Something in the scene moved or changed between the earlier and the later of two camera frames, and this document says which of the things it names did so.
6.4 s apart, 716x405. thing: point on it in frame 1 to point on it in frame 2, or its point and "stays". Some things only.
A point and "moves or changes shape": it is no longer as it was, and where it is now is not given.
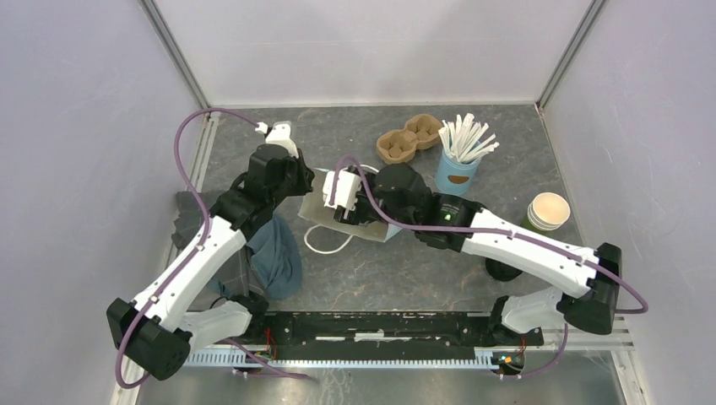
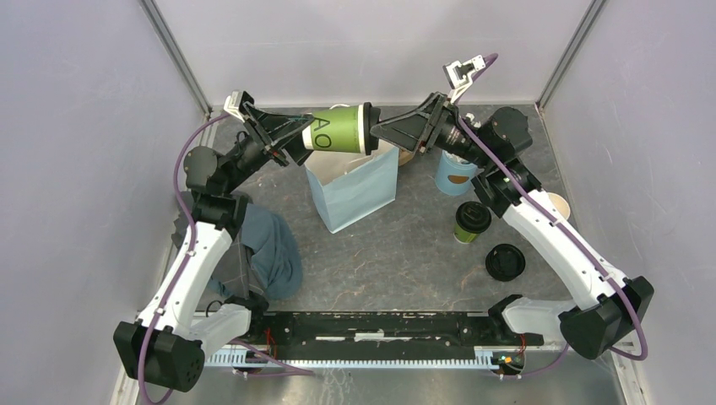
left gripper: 306,175 to 275,131
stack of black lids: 501,271 stays
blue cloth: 277,261 stays
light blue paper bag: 316,211 moves or changes shape
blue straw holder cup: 453,176 stays
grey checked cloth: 235,272 stays
